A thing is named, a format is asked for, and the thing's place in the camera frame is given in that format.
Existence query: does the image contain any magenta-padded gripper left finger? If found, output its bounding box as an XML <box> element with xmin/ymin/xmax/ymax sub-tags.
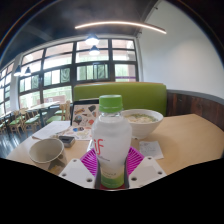
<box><xmin>58</xmin><ymin>148</ymin><xmax>102</xmax><ymax>190</ymax></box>

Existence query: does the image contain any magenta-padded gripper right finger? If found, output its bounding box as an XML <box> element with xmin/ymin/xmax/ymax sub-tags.
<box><xmin>123</xmin><ymin>146</ymin><xmax>168</xmax><ymax>190</ymax></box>

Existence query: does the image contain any clear green-capped drink bottle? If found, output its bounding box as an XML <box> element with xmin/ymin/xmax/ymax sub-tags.
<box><xmin>91</xmin><ymin>94</ymin><xmax>133</xmax><ymax>190</ymax></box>

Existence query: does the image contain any small white paper receipt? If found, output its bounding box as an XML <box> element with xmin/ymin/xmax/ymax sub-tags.
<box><xmin>138</xmin><ymin>140</ymin><xmax>165</xmax><ymax>160</ymax></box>

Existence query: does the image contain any small rectangular handheld device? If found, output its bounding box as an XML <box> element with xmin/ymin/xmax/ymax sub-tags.
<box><xmin>58</xmin><ymin>135</ymin><xmax>76</xmax><ymax>148</ymax></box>

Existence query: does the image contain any beige swirl-patterned ceramic cup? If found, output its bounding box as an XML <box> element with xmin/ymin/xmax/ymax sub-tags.
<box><xmin>28</xmin><ymin>137</ymin><xmax>68</xmax><ymax>171</ymax></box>

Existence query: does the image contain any colourful printed sheet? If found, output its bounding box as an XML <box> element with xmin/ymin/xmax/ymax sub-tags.
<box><xmin>61</xmin><ymin>125</ymin><xmax>93</xmax><ymax>141</ymax></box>

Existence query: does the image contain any white ceramic bowl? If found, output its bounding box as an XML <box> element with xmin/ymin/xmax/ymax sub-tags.
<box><xmin>120</xmin><ymin>108</ymin><xmax>165</xmax><ymax>140</ymax></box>

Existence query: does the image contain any white paper sheet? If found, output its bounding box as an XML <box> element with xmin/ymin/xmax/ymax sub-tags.
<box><xmin>32</xmin><ymin>120</ymin><xmax>72</xmax><ymax>140</ymax></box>

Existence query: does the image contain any black-framed picture card stand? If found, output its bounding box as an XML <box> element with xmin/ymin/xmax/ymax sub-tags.
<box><xmin>70</xmin><ymin>98</ymin><xmax>100</xmax><ymax>128</ymax></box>

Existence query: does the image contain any wooden green-seated chairs group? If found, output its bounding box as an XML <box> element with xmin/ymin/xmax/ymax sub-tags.
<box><xmin>0</xmin><ymin>99</ymin><xmax>73</xmax><ymax>134</ymax></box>

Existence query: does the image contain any wooden dining table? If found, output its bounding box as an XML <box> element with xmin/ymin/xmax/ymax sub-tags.
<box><xmin>28</xmin><ymin>100</ymin><xmax>62</xmax><ymax>128</ymax></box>

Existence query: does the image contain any green upholstered bench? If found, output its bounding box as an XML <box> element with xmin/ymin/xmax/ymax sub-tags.
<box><xmin>72</xmin><ymin>81</ymin><xmax>168</xmax><ymax>117</ymax></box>

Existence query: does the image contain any large dark-framed grid window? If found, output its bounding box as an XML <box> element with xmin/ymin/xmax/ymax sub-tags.
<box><xmin>0</xmin><ymin>38</ymin><xmax>139</xmax><ymax>116</ymax></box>

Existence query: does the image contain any hanging pendant lamps group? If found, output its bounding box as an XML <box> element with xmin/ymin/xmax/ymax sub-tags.
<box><xmin>13</xmin><ymin>33</ymin><xmax>101</xmax><ymax>78</ymax></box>

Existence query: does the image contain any long curved linear light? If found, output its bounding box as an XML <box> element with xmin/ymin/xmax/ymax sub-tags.
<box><xmin>74</xmin><ymin>20</ymin><xmax>167</xmax><ymax>35</ymax></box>

